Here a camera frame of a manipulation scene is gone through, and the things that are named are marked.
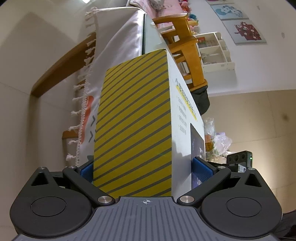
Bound patterned fringed tablecloth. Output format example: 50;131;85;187
66;6;167;164

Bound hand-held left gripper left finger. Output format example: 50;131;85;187
30;160;115;205

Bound white printed box lid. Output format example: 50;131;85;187
93;49;206;197

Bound white shelf unit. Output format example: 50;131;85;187
195;32;236;73

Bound row of plush toys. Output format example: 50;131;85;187
178;0;200;32

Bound clear plastic bags of snacks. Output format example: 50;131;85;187
203;117;233;163

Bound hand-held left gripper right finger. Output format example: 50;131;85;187
177;156;264;205

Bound red flower wall picture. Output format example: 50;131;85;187
222;20;267;45

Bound blue flower wall picture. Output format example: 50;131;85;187
211;3;249;21

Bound pink printed cloth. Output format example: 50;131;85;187
127;0;185;17

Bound wooden chair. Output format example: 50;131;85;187
153;13;208;92

